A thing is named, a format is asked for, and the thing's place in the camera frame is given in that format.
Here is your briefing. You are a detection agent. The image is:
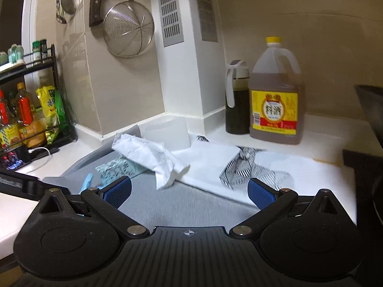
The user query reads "white crumpled tissue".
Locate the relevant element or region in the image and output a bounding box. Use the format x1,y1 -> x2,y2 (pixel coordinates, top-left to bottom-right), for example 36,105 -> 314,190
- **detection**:
112,134 -> 191,191

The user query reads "red label sauce bottle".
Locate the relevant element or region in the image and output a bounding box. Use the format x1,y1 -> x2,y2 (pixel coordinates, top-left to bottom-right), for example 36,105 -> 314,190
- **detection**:
0,91 -> 18,151

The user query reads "round wire strainer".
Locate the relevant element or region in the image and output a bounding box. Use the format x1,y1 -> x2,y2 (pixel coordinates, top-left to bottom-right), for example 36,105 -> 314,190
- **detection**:
102,0 -> 155,58

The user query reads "cleaver with dark handle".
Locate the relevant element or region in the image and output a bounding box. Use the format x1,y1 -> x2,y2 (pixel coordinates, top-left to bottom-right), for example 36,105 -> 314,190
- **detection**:
89,0 -> 113,27

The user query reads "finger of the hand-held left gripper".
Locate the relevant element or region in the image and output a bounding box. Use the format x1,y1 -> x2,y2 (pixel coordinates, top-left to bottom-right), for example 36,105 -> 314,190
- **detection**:
0,167 -> 41,200

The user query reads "dark oil dispenser bottle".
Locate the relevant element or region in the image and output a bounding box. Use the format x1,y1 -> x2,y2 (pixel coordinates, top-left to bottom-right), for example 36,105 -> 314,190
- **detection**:
225,60 -> 250,135

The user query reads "white cloth with geometric print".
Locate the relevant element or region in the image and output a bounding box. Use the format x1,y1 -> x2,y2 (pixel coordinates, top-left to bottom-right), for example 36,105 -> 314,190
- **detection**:
180,149 -> 358,225

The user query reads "light blue cloth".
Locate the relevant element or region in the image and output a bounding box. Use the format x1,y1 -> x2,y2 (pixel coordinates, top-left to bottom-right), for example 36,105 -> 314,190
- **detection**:
78,172 -> 97,194

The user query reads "yellow green seasoning packet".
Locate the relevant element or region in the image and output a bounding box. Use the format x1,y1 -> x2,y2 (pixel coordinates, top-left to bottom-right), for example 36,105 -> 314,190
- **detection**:
36,86 -> 71,144

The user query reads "grey mat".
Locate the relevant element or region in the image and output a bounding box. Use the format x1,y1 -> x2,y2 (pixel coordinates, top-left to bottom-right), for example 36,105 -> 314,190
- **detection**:
42,124 -> 259,231

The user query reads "hanging metal ladle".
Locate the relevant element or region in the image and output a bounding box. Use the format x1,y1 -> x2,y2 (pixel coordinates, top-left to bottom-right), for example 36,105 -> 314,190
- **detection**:
55,0 -> 81,24

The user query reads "teal patterned packet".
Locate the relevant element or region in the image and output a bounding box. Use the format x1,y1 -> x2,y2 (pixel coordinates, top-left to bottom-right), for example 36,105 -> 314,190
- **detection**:
95,155 -> 148,187

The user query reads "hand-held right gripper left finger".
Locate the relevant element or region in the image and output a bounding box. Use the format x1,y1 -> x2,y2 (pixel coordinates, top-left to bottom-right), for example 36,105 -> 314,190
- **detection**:
39,176 -> 150,241

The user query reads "translucent plastic box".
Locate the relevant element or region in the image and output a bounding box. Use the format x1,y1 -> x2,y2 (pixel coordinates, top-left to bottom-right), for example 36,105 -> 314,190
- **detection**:
140,116 -> 192,151

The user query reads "white charging cable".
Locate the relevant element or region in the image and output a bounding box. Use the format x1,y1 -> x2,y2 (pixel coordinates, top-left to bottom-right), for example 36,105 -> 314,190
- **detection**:
28,146 -> 51,168

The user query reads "black wok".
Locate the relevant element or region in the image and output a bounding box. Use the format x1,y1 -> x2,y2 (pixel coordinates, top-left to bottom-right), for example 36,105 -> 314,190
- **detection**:
355,85 -> 383,144

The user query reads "black spice rack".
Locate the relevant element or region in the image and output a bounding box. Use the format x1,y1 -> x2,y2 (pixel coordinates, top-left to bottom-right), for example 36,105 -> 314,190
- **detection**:
0,43 -> 79,172

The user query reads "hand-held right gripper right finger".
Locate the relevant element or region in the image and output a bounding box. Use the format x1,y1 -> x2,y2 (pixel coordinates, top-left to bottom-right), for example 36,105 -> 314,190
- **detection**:
229,178 -> 344,241

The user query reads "grey wall vent grille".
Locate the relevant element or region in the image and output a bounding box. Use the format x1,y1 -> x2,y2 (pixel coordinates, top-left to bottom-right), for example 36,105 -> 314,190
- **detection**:
156,0 -> 185,47
192,0 -> 219,42

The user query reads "orange cap sauce bottle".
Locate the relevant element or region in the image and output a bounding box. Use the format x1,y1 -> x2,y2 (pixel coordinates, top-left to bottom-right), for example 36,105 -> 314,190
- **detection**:
15,82 -> 47,148

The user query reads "amber jug with yellow label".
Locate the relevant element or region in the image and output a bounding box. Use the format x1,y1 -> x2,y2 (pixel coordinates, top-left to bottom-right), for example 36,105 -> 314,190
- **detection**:
249,37 -> 306,145

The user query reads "green cap spice jar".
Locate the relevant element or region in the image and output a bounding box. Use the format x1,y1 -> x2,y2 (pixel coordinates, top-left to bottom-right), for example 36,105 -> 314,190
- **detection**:
32,40 -> 42,62

